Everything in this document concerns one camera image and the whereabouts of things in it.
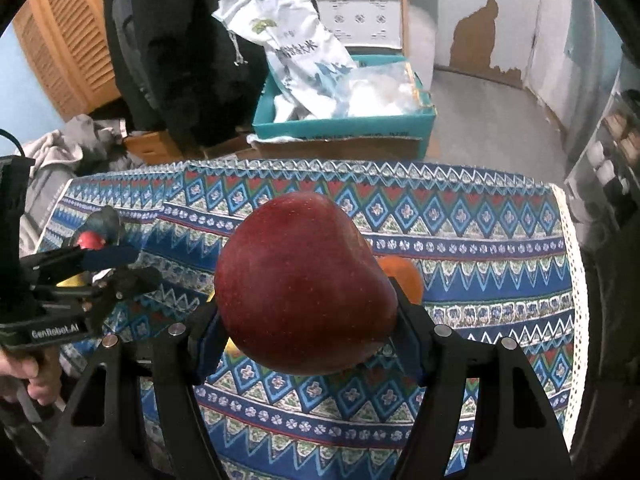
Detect red apple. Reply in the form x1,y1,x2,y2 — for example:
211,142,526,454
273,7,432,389
214,192,398,375

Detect person's left hand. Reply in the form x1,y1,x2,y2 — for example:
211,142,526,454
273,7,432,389
0,347,62,405

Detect small red fruit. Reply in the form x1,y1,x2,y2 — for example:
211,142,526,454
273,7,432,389
76,231,106,250

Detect grey white clothes pile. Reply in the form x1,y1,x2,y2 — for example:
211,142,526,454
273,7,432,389
20,114,143,256

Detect brown wooden box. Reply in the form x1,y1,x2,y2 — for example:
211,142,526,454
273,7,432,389
122,131,183,166

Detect orange fruit behind apple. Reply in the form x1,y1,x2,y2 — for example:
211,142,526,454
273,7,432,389
378,256,424,306

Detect blue patterned tablecloth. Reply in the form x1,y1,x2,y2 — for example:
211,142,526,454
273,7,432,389
38,157,588,479

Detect dark hanging clothes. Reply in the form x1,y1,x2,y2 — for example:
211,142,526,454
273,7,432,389
103,0,268,156

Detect wooden louvered cabinet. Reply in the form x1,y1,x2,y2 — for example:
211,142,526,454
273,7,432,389
12,0,120,120

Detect white printed plastic bag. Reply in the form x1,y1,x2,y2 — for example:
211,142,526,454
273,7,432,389
213,0,421,119

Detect teal cardboard box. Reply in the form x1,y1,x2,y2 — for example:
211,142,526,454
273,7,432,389
247,54,437,160

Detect white patterned storage box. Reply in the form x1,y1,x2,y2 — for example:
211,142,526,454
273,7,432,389
314,0,402,50

